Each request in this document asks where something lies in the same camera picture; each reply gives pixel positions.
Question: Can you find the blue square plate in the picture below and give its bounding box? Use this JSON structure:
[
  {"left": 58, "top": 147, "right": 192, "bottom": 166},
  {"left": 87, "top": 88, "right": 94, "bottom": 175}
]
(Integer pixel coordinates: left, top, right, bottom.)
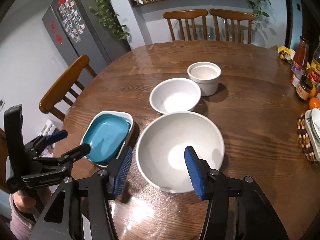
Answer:
[{"left": 81, "top": 113, "right": 131, "bottom": 164}]

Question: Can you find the large white bowl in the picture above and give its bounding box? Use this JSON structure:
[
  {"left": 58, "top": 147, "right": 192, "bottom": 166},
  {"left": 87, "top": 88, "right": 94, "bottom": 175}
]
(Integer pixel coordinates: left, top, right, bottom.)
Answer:
[{"left": 136, "top": 112, "right": 225, "bottom": 193}]

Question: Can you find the medium white bowl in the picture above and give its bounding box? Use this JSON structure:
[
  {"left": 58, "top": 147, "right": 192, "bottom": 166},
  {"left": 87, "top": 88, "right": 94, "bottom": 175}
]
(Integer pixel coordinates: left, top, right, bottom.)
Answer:
[{"left": 149, "top": 77, "right": 201, "bottom": 114}]

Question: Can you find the white ramekin cup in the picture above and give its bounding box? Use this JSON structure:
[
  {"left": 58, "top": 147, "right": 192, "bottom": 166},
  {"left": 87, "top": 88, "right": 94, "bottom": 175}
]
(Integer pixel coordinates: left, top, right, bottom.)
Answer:
[{"left": 187, "top": 62, "right": 222, "bottom": 96}]

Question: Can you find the left hand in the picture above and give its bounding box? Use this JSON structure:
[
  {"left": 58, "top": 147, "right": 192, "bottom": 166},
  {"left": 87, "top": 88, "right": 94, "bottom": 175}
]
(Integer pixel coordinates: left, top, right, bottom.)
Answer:
[{"left": 12, "top": 187, "right": 52, "bottom": 214}]

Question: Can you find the wooden chair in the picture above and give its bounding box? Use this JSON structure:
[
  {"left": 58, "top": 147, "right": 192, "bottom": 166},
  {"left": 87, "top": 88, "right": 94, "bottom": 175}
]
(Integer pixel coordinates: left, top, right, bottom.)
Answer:
[
  {"left": 209, "top": 8, "right": 254, "bottom": 44},
  {"left": 163, "top": 9, "right": 208, "bottom": 41},
  {"left": 39, "top": 55, "right": 97, "bottom": 121}
]

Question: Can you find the grey refrigerator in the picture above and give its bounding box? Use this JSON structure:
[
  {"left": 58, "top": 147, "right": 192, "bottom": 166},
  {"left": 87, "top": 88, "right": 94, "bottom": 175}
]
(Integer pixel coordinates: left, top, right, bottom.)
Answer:
[{"left": 42, "top": 0, "right": 131, "bottom": 73}]

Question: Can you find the white plate on trivet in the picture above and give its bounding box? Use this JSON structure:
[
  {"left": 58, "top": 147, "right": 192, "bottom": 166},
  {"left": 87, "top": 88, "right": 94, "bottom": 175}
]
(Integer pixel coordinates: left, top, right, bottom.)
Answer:
[{"left": 304, "top": 108, "right": 320, "bottom": 161}]

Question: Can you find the brown lidded jar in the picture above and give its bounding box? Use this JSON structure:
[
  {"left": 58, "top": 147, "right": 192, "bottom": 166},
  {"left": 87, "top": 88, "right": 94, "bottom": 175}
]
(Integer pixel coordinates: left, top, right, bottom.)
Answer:
[{"left": 296, "top": 75, "right": 313, "bottom": 101}]

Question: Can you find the orange fruit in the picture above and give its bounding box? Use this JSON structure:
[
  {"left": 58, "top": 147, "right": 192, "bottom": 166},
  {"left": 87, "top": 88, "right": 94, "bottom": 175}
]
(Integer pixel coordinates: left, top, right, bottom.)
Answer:
[{"left": 308, "top": 97, "right": 320, "bottom": 109}]

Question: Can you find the hanging green plant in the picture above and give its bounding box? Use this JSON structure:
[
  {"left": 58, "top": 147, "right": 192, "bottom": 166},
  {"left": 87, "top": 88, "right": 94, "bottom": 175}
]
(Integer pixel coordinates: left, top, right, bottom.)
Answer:
[{"left": 88, "top": 0, "right": 130, "bottom": 40}]

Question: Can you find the yellow snack packet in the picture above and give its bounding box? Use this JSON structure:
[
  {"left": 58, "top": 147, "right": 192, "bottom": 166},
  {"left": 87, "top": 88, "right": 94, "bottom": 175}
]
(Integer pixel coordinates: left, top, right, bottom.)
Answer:
[{"left": 278, "top": 46, "right": 296, "bottom": 64}]

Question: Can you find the wooden chair back left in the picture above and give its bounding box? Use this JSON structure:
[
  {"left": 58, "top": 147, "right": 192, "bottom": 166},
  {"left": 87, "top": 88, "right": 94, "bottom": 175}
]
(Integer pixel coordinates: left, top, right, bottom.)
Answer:
[{"left": 163, "top": 9, "right": 208, "bottom": 41}]

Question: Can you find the wooden chair back right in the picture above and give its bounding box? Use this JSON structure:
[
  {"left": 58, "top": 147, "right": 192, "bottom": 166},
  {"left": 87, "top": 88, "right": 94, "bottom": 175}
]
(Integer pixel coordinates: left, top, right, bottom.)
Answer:
[{"left": 209, "top": 8, "right": 254, "bottom": 44}]

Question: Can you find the green plant right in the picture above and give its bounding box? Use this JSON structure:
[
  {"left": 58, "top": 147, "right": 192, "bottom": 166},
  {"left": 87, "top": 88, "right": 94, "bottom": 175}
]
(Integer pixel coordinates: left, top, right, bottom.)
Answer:
[{"left": 248, "top": 0, "right": 272, "bottom": 30}]

